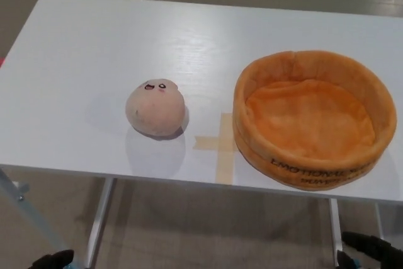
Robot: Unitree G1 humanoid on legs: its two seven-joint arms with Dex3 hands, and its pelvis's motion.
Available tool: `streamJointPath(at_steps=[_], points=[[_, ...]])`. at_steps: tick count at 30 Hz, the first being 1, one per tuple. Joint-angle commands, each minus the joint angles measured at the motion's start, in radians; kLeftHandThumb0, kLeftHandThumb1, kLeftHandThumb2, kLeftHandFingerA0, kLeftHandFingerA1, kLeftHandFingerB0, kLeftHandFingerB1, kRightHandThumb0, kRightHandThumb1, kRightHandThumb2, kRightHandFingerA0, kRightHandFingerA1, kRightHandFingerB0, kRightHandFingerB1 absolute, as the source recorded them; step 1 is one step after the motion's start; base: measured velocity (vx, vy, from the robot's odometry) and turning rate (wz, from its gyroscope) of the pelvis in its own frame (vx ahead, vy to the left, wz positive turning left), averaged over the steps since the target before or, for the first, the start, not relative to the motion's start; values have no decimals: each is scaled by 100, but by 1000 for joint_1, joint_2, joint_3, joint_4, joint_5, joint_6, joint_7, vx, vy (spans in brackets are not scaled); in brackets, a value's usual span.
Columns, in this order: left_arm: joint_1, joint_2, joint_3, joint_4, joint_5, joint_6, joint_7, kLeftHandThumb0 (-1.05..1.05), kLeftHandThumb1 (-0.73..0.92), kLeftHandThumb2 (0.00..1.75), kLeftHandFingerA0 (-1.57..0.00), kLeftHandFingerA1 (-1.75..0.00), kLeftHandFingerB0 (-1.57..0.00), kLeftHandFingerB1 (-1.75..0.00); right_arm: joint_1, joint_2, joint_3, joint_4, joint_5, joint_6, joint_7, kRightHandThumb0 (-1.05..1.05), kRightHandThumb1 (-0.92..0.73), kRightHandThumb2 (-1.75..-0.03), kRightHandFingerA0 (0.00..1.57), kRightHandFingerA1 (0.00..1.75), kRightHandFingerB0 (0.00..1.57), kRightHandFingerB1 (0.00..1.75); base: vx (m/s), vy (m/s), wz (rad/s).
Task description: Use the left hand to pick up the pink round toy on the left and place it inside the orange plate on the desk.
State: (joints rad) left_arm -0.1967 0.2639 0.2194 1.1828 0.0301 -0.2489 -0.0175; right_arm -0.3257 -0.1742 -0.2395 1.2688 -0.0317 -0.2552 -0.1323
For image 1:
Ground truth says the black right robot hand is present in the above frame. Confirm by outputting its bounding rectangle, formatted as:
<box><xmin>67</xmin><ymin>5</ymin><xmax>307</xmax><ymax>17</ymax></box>
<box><xmin>336</xmin><ymin>231</ymin><xmax>403</xmax><ymax>269</ymax></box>

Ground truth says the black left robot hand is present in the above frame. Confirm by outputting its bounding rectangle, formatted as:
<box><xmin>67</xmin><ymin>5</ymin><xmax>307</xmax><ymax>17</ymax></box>
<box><xmin>30</xmin><ymin>249</ymin><xmax>76</xmax><ymax>269</ymax></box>

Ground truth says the pink round plush toy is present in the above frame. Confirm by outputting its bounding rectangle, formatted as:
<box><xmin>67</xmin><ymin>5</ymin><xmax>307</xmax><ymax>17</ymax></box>
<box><xmin>125</xmin><ymin>79</ymin><xmax>186</xmax><ymax>139</ymax></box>

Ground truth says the orange plush round plate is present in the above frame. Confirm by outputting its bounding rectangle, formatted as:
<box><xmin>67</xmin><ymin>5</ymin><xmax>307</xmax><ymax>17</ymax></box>
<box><xmin>232</xmin><ymin>49</ymin><xmax>398</xmax><ymax>192</ymax></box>

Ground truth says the white table leg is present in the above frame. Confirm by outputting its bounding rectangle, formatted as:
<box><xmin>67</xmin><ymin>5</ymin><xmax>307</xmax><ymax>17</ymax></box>
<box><xmin>328</xmin><ymin>198</ymin><xmax>344</xmax><ymax>253</ymax></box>
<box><xmin>85</xmin><ymin>176</ymin><xmax>116</xmax><ymax>267</ymax></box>
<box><xmin>373</xmin><ymin>201</ymin><xmax>392</xmax><ymax>242</ymax></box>

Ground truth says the grey-blue metal stand leg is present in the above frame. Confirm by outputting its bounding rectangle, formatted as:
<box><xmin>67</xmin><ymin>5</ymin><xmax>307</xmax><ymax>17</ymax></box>
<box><xmin>0</xmin><ymin>167</ymin><xmax>65</xmax><ymax>262</ymax></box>

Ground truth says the short beige tape strip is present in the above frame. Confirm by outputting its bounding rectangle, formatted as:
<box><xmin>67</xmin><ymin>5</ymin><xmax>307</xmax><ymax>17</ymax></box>
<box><xmin>194</xmin><ymin>135</ymin><xmax>237</xmax><ymax>152</ymax></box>

